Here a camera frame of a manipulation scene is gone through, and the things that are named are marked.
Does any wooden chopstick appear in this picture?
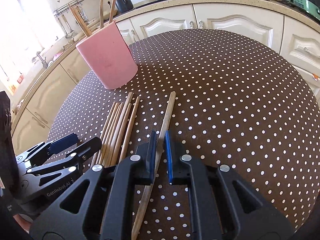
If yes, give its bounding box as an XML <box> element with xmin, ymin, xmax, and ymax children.
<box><xmin>119</xmin><ymin>96</ymin><xmax>140</xmax><ymax>162</ymax></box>
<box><xmin>131</xmin><ymin>91</ymin><xmax>176</xmax><ymax>239</ymax></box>
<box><xmin>69</xmin><ymin>5</ymin><xmax>92</xmax><ymax>37</ymax></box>
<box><xmin>99</xmin><ymin>0</ymin><xmax>104</xmax><ymax>29</ymax></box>
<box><xmin>108</xmin><ymin>0</ymin><xmax>116</xmax><ymax>24</ymax></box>

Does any chrome sink faucet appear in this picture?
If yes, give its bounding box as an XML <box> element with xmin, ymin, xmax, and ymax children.
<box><xmin>31</xmin><ymin>51</ymin><xmax>49</xmax><ymax>69</ymax></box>

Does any brown polka dot tablecloth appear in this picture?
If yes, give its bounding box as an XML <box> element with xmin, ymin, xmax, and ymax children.
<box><xmin>48</xmin><ymin>29</ymin><xmax>319</xmax><ymax>230</ymax></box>

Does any pink cylindrical utensil holder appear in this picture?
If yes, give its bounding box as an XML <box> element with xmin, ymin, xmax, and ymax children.
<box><xmin>76</xmin><ymin>22</ymin><xmax>138</xmax><ymax>89</ymax></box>

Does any black electric kettle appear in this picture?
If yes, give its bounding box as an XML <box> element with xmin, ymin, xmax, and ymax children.
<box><xmin>116</xmin><ymin>0</ymin><xmax>134</xmax><ymax>14</ymax></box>

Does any green countertop appliance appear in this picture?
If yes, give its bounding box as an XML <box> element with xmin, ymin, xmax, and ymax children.
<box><xmin>287</xmin><ymin>0</ymin><xmax>320</xmax><ymax>21</ymax></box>

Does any wall utensil rack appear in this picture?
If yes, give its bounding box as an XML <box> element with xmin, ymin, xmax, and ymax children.
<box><xmin>53</xmin><ymin>0</ymin><xmax>85</xmax><ymax>17</ymax></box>

